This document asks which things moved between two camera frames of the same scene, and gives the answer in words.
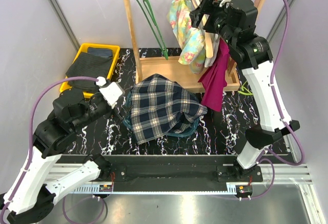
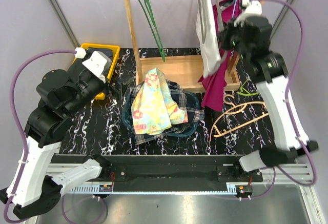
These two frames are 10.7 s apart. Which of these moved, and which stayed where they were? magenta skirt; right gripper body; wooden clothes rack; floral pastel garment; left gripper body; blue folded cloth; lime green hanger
Moved: left gripper body; right gripper body; floral pastel garment
Stayed: blue folded cloth; lime green hanger; wooden clothes rack; magenta skirt
